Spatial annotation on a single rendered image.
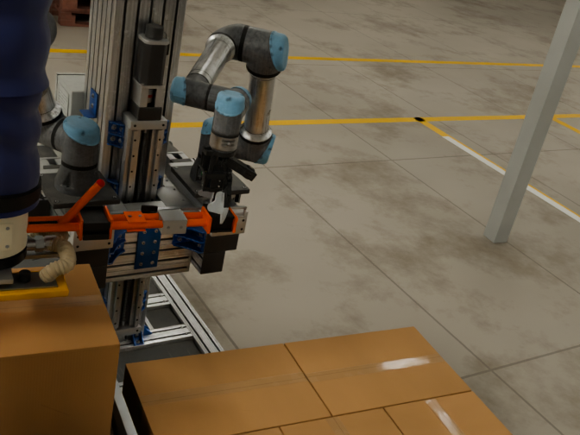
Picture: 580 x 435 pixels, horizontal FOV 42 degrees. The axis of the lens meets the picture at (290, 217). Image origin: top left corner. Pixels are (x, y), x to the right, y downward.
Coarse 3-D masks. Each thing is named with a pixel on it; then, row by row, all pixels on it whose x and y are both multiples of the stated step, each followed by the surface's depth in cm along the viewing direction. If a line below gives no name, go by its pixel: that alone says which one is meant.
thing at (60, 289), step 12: (24, 276) 187; (36, 276) 191; (60, 276) 194; (0, 288) 184; (12, 288) 185; (24, 288) 186; (36, 288) 187; (48, 288) 188; (60, 288) 189; (0, 300) 183
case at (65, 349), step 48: (96, 288) 220; (0, 336) 193; (48, 336) 197; (96, 336) 201; (0, 384) 190; (48, 384) 196; (96, 384) 203; (0, 432) 198; (48, 432) 204; (96, 432) 212
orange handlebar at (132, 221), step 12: (48, 216) 196; (60, 216) 197; (120, 216) 203; (132, 216) 203; (144, 216) 206; (156, 216) 208; (192, 216) 212; (36, 228) 190; (48, 228) 192; (60, 228) 193; (72, 228) 194; (120, 228) 200; (132, 228) 202; (144, 228) 203
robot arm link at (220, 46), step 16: (224, 32) 234; (240, 32) 236; (208, 48) 226; (224, 48) 229; (208, 64) 218; (224, 64) 229; (176, 80) 207; (192, 80) 208; (208, 80) 213; (176, 96) 207; (192, 96) 207
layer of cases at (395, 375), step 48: (384, 336) 299; (144, 384) 248; (192, 384) 252; (240, 384) 257; (288, 384) 262; (336, 384) 267; (384, 384) 272; (432, 384) 277; (144, 432) 237; (192, 432) 233; (240, 432) 237; (288, 432) 241; (336, 432) 245; (384, 432) 249; (432, 432) 254; (480, 432) 259
